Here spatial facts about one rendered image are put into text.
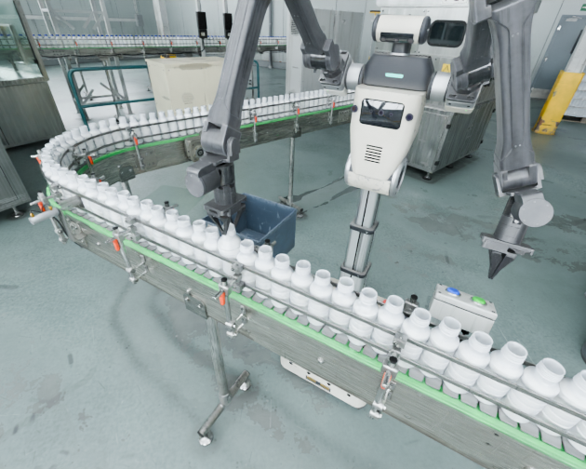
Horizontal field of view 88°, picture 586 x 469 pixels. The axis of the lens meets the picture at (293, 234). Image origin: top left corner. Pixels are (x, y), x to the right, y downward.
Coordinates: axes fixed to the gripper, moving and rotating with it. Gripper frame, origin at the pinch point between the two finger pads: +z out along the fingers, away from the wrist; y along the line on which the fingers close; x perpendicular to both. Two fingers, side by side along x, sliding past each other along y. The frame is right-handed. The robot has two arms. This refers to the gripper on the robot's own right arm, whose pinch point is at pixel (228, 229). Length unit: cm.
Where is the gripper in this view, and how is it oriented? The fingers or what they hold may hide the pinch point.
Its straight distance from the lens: 87.2
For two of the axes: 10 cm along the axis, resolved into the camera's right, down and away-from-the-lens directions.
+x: 8.7, 3.1, -3.9
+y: -5.0, 4.8, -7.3
